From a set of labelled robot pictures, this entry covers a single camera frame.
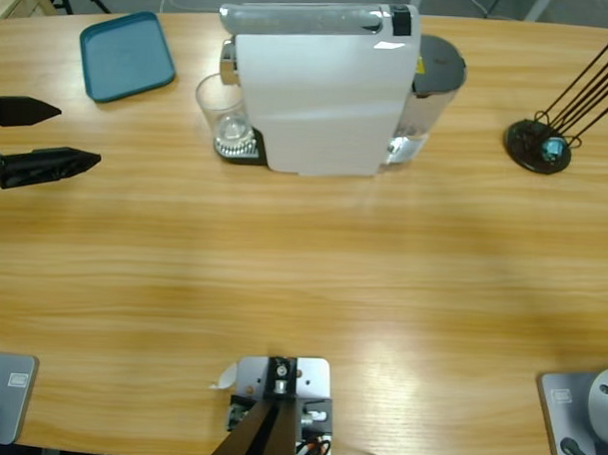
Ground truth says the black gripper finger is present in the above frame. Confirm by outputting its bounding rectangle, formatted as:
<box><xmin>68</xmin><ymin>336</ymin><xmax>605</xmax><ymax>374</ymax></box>
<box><xmin>0</xmin><ymin>94</ymin><xmax>64</xmax><ymax>131</ymax></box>
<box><xmin>0</xmin><ymin>144</ymin><xmax>103</xmax><ymax>195</ymax></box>

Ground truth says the white capsule coffee machine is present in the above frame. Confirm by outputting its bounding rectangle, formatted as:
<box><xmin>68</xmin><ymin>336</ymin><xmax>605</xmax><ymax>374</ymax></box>
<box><xmin>213</xmin><ymin>0</ymin><xmax>470</xmax><ymax>185</ymax></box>

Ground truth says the clear glass cup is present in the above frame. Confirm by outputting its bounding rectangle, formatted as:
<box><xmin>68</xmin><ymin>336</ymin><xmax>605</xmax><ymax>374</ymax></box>
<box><xmin>193</xmin><ymin>72</ymin><xmax>256</xmax><ymax>155</ymax></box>

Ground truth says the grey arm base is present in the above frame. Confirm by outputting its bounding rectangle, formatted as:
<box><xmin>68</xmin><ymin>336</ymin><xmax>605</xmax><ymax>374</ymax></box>
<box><xmin>0</xmin><ymin>351</ymin><xmax>40</xmax><ymax>447</ymax></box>
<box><xmin>534</xmin><ymin>363</ymin><xmax>608</xmax><ymax>455</ymax></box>

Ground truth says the blue coffee capsule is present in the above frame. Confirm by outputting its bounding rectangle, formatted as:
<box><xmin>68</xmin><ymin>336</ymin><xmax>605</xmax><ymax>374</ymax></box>
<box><xmin>542</xmin><ymin>137</ymin><xmax>566</xmax><ymax>163</ymax></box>

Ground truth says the teal plastic tray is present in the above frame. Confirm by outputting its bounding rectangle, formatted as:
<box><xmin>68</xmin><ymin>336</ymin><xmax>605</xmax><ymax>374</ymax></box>
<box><xmin>77</xmin><ymin>8</ymin><xmax>180</xmax><ymax>107</ymax></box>

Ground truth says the grey metal leg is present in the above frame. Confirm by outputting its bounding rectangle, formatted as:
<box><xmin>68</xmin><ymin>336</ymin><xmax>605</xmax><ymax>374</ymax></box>
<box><xmin>525</xmin><ymin>0</ymin><xmax>553</xmax><ymax>23</ymax></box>

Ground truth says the black capsule holder with rods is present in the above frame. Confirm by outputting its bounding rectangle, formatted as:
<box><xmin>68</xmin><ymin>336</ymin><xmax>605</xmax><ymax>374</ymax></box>
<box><xmin>502</xmin><ymin>27</ymin><xmax>608</xmax><ymax>178</ymax></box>

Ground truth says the white paper tag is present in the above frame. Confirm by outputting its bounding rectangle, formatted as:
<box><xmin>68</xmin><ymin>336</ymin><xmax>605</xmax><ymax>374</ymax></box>
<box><xmin>208</xmin><ymin>361</ymin><xmax>240</xmax><ymax>391</ymax></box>

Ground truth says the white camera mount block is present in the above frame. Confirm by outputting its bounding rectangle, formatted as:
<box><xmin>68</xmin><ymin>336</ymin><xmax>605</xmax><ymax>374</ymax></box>
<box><xmin>225</xmin><ymin>353</ymin><xmax>336</xmax><ymax>455</ymax></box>

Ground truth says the dark camera post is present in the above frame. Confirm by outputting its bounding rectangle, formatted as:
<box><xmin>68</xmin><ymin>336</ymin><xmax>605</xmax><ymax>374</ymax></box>
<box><xmin>208</xmin><ymin>353</ymin><xmax>301</xmax><ymax>455</ymax></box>

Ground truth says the orange cable bundle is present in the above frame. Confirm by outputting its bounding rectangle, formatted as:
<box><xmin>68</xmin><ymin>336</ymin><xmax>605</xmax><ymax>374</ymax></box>
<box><xmin>296</xmin><ymin>433</ymin><xmax>333</xmax><ymax>455</ymax></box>

